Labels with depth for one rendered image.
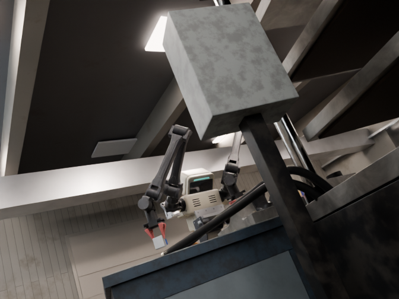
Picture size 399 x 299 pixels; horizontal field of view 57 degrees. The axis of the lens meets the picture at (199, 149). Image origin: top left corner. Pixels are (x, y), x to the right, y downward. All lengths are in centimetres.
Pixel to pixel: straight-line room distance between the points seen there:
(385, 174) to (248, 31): 62
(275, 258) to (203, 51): 77
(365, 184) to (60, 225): 790
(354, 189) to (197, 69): 57
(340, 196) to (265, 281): 43
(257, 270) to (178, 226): 803
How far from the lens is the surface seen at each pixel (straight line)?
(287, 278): 143
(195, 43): 119
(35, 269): 834
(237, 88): 112
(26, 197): 648
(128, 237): 883
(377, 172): 104
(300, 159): 137
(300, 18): 166
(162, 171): 195
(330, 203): 122
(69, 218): 871
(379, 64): 111
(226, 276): 135
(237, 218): 170
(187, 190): 234
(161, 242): 186
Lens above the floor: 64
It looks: 20 degrees up
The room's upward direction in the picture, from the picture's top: 22 degrees counter-clockwise
